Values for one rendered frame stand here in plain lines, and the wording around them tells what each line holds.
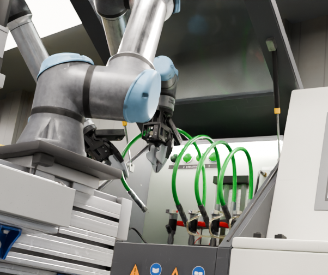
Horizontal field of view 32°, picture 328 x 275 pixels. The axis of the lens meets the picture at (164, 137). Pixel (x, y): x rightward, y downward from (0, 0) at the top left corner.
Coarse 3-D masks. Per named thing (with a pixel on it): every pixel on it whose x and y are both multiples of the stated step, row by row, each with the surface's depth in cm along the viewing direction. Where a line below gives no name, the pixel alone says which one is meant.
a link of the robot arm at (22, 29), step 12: (24, 0) 177; (12, 12) 173; (24, 12) 175; (12, 24) 174; (24, 24) 175; (12, 36) 178; (24, 36) 175; (36, 36) 177; (24, 48) 176; (36, 48) 176; (36, 60) 177; (36, 72) 177
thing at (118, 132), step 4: (96, 132) 196; (100, 132) 197; (104, 132) 197; (108, 132) 198; (112, 132) 198; (116, 132) 199; (120, 132) 200; (124, 132) 201; (96, 136) 196; (100, 136) 197; (104, 136) 198; (108, 136) 198; (112, 136) 199; (116, 136) 200; (120, 136) 200; (124, 136) 201; (112, 140) 202; (116, 140) 202; (120, 140) 203
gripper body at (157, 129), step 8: (160, 112) 192; (168, 112) 194; (152, 120) 191; (160, 120) 191; (144, 128) 192; (152, 128) 190; (160, 128) 188; (168, 128) 192; (144, 136) 192; (152, 136) 190; (160, 136) 188; (168, 136) 192; (160, 144) 194
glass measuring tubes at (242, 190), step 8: (216, 176) 220; (224, 176) 218; (232, 176) 217; (240, 176) 215; (248, 176) 214; (216, 184) 220; (224, 184) 218; (232, 184) 219; (240, 184) 217; (248, 184) 215; (216, 192) 219; (224, 192) 217; (240, 192) 216; (248, 192) 214; (224, 200) 216; (240, 200) 213; (240, 208) 212; (224, 232) 213
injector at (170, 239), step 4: (172, 216) 195; (176, 216) 195; (172, 220) 195; (176, 220) 195; (168, 224) 193; (172, 224) 194; (176, 224) 195; (168, 228) 192; (172, 228) 194; (168, 232) 193; (172, 232) 193; (168, 236) 194; (172, 236) 194; (168, 240) 193; (172, 240) 193
